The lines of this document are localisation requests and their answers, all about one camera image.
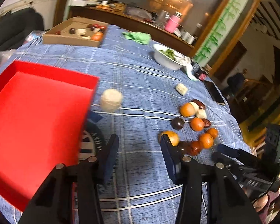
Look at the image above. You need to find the dark cherry fruit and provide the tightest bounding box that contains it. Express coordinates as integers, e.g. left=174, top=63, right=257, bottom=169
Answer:
left=178, top=141, right=190, bottom=155

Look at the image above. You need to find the yellow-brown orange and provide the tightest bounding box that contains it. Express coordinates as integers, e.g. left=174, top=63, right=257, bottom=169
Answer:
left=159, top=130, right=180, bottom=147

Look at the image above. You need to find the dark plum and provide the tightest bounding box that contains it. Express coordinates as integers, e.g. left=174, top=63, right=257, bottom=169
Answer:
left=171, top=117, right=185, bottom=130

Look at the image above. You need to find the dark red date small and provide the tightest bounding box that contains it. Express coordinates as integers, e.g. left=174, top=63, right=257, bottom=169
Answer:
left=202, top=118, right=211, bottom=128

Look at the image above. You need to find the white cube block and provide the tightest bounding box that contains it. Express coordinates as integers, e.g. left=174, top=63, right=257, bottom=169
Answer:
left=196, top=109, right=207, bottom=119

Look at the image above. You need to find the white round block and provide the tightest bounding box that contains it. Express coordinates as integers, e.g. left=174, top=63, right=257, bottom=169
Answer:
left=190, top=101, right=200, bottom=115

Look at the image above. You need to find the large beige round fruit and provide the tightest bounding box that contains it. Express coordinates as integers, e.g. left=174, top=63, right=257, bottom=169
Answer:
left=99, top=88, right=123, bottom=113

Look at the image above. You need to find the cream block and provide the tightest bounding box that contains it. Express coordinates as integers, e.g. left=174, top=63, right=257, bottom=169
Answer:
left=175, top=83, right=188, bottom=96

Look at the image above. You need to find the small orange mandarin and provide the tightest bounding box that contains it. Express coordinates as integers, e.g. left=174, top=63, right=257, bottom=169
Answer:
left=207, top=128, right=218, bottom=139

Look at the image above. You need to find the right hand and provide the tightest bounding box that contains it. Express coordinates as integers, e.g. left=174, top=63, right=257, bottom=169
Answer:
left=253, top=194, right=269, bottom=212

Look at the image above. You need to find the black smartphone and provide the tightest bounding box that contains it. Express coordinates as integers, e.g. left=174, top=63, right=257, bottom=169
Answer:
left=203, top=80, right=225, bottom=105

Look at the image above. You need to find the blue plaid tablecloth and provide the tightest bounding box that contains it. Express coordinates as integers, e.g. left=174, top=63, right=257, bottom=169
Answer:
left=11, top=25, right=250, bottom=223

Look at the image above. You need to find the person in background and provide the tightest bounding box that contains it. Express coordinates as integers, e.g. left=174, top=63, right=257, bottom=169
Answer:
left=227, top=68, right=247, bottom=95

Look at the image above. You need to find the red plastic tray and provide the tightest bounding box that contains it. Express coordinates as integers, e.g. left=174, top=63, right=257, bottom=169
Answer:
left=0, top=61, right=99, bottom=211

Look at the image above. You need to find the dark jar red label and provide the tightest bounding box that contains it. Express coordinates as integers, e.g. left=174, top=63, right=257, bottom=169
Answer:
left=195, top=67, right=209, bottom=81

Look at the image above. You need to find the white sock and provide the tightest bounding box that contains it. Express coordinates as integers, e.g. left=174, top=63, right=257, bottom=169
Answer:
left=176, top=57, right=198, bottom=81

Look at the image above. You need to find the white bowl with greens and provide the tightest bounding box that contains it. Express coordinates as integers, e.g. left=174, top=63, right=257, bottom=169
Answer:
left=153, top=43, right=191, bottom=71

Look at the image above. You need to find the green cloth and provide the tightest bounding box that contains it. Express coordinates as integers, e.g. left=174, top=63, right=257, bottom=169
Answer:
left=122, top=32, right=151, bottom=45

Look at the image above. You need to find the brown cardboard box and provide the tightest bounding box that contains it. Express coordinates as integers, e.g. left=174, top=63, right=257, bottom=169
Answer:
left=42, top=17, right=108, bottom=47

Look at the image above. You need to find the pink tumbler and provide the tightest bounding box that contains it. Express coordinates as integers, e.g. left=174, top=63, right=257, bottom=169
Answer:
left=164, top=12, right=182, bottom=33

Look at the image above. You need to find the clear glass jar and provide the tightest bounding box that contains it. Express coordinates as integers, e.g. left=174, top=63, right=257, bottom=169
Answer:
left=155, top=10, right=170, bottom=28

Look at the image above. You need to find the wooden sideboard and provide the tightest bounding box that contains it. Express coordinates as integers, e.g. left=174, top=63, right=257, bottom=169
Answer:
left=69, top=7, right=194, bottom=56

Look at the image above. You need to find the black sofa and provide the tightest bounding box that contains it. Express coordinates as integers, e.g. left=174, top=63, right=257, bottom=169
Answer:
left=0, top=8, right=44, bottom=52

